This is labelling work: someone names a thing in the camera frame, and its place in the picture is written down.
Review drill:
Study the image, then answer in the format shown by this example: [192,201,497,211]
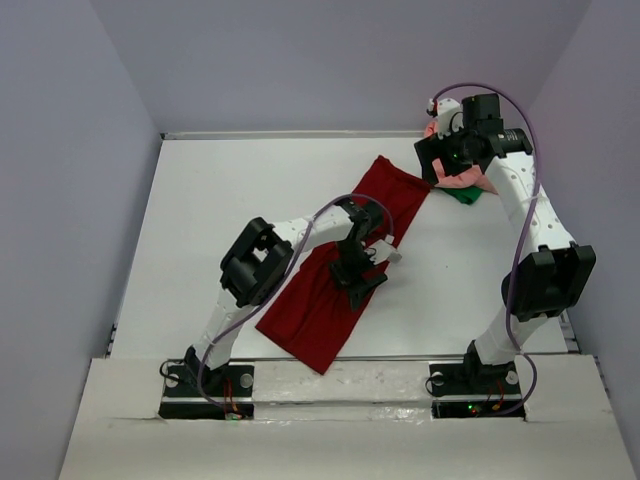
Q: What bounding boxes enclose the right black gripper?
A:
[415,123,478,186]

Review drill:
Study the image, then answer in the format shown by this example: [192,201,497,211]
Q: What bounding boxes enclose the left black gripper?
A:
[326,240,385,312]

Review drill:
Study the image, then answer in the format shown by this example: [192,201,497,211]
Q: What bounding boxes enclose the red t shirt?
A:
[256,156,430,374]

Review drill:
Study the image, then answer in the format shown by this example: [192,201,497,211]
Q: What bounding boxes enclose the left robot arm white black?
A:
[183,194,397,395]

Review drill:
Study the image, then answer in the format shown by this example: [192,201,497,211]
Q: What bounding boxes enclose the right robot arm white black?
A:
[414,93,596,392]

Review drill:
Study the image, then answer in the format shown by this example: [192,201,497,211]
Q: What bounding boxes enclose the pink t shirt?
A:
[423,117,496,194]

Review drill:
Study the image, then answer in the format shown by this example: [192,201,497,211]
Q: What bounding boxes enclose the green t shirt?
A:
[440,186,484,205]

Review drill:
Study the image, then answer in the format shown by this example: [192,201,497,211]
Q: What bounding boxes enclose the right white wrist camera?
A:
[425,98,463,139]

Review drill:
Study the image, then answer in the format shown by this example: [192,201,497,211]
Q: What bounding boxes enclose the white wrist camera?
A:
[425,98,463,139]
[365,235,402,265]

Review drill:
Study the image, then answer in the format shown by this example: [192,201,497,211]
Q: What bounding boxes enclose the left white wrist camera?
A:
[365,235,402,265]

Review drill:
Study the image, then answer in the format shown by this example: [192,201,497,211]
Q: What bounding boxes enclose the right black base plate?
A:
[425,362,525,419]

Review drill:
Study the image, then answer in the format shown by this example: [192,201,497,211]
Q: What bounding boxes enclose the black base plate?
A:
[425,362,525,419]
[159,359,255,421]

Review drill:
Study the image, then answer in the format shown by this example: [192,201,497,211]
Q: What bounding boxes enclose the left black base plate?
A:
[159,359,255,421]

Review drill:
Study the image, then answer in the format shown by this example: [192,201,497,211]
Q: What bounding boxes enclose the aluminium rail back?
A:
[160,130,424,141]

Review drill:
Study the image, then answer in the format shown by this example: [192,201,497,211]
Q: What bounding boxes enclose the aluminium rail right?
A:
[504,134,581,354]

